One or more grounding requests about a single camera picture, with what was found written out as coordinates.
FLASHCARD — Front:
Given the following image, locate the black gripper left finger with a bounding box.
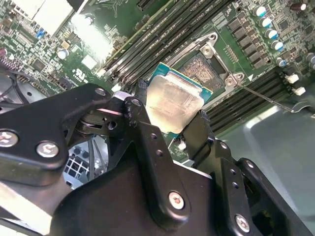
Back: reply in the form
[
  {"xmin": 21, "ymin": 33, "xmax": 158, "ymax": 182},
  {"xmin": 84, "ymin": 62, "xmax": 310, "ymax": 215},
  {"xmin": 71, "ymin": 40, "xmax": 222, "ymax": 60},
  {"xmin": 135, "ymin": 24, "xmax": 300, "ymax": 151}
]
[{"xmin": 0, "ymin": 78, "xmax": 192, "ymax": 232}]

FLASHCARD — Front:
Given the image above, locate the silver CPU with green edge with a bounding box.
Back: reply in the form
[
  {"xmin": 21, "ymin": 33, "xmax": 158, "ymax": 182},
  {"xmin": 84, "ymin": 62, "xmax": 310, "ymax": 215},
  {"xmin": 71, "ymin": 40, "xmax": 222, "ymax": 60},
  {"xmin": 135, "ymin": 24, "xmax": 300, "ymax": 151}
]
[{"xmin": 145, "ymin": 62, "xmax": 214, "ymax": 136}]

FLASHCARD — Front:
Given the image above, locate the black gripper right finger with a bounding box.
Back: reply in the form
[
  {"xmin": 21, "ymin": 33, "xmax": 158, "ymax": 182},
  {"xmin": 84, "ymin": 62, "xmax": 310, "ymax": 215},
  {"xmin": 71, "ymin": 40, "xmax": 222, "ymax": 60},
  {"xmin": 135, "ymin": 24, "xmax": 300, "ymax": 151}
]
[{"xmin": 181, "ymin": 110, "xmax": 315, "ymax": 236}]

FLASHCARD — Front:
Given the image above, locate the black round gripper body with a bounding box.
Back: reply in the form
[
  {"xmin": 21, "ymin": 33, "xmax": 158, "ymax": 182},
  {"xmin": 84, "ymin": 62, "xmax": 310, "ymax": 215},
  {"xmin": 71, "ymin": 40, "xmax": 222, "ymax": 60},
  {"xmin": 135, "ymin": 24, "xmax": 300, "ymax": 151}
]
[{"xmin": 53, "ymin": 161, "xmax": 232, "ymax": 236}]

